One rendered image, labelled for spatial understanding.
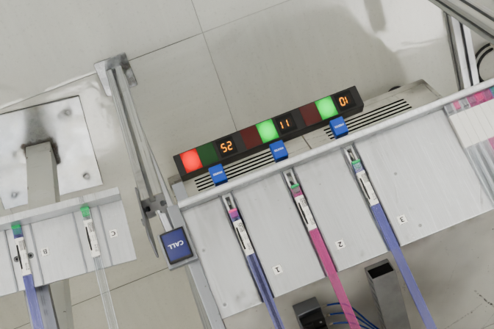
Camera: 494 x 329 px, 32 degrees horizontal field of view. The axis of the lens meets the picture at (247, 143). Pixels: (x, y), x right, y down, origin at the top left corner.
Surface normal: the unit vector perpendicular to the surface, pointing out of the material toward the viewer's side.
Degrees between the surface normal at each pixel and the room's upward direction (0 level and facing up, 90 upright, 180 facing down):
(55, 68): 0
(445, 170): 47
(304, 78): 0
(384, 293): 0
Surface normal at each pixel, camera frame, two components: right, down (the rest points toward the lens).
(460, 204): -0.04, -0.31
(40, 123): 0.24, 0.44
